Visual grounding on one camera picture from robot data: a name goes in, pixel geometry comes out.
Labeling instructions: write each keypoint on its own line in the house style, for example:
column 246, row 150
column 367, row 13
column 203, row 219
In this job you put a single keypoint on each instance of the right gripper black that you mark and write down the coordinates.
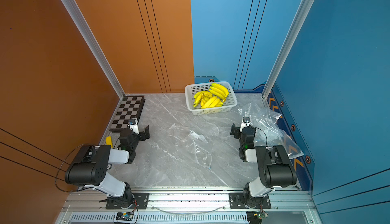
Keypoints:
column 235, row 129

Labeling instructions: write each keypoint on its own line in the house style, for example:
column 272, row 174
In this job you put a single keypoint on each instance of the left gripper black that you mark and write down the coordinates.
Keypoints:
column 147, row 134

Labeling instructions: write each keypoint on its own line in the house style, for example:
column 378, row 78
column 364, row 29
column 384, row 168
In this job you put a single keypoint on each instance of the zip-top bag with label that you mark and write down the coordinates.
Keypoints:
column 191, row 145

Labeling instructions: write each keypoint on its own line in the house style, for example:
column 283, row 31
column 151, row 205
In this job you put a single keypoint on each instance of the yellow banana bunch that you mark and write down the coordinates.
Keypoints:
column 211, row 103
column 198, row 97
column 219, row 90

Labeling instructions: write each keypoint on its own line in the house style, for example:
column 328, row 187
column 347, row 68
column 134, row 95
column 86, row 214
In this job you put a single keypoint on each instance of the zip-top bag blue zipper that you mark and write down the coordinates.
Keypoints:
column 279, row 138

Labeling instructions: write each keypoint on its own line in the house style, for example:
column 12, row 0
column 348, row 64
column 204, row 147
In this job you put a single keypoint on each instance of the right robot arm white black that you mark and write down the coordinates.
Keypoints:
column 275, row 169

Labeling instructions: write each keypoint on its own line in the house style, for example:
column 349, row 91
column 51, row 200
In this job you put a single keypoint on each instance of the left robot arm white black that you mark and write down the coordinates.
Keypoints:
column 89, row 169

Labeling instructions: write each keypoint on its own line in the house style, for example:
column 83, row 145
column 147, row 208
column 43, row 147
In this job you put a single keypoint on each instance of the black brown checkerboard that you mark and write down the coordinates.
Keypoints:
column 130, row 107

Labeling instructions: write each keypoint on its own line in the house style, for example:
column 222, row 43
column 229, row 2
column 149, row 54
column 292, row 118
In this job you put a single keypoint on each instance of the small yellow block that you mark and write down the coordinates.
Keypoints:
column 108, row 141

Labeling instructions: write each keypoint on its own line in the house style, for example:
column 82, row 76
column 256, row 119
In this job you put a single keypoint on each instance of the white perforated plastic basket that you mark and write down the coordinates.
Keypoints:
column 191, row 90

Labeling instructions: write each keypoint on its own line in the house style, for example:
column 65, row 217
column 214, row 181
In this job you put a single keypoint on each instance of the left green circuit board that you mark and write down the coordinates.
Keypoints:
column 124, row 217

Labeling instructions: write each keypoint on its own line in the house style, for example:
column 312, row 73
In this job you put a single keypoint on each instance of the green circuit board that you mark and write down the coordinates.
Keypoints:
column 124, row 217
column 261, row 215

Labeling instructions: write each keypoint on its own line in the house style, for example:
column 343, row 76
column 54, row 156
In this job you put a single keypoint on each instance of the right green circuit board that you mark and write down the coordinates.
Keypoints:
column 261, row 215

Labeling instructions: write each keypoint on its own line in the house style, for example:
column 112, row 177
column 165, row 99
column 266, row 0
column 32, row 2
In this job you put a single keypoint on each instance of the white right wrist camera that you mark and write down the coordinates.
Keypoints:
column 245, row 123

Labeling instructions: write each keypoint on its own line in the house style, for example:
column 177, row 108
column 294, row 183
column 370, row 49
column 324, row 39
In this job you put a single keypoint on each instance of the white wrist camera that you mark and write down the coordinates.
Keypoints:
column 245, row 123
column 133, row 125

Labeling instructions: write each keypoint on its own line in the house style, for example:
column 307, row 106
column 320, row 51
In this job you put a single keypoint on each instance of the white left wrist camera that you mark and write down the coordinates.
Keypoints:
column 133, row 125

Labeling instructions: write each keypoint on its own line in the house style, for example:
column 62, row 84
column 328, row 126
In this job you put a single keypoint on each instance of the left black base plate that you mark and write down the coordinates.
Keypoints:
column 139, row 201

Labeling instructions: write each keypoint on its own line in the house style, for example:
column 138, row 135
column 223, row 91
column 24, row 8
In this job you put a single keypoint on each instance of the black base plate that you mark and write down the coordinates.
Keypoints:
column 139, row 201
column 239, row 201

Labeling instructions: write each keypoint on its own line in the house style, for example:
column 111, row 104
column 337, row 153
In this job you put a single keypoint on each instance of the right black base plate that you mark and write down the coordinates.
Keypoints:
column 239, row 201

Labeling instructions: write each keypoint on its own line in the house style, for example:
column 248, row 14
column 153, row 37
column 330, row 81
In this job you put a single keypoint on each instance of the right aluminium corner post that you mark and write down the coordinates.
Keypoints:
column 296, row 25

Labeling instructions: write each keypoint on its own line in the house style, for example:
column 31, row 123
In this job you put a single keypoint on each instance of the aluminium corner post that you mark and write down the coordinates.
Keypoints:
column 79, row 20
column 296, row 25

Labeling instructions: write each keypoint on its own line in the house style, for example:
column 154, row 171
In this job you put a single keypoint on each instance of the left aluminium corner post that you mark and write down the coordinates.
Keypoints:
column 79, row 20

